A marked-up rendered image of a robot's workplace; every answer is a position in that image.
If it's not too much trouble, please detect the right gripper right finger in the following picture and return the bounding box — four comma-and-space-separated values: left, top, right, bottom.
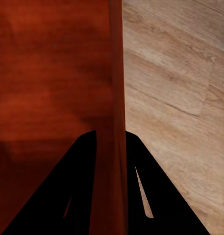
125, 131, 210, 235

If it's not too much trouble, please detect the storage box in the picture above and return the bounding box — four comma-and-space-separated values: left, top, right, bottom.
0, 0, 129, 235

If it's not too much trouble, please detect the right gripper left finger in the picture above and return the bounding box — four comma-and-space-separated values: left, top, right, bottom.
1, 130, 97, 235

